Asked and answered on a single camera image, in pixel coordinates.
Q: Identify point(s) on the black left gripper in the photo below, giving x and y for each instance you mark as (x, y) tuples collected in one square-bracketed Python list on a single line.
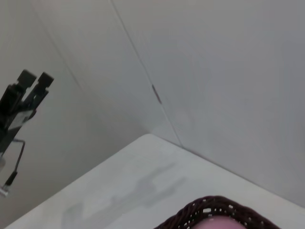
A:
[(12, 126)]

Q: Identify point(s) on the black woven plastic basket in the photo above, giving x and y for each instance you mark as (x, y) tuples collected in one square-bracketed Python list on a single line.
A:
[(214, 206)]

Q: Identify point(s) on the pink peach toy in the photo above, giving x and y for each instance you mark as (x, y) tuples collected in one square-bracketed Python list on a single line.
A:
[(218, 224)]

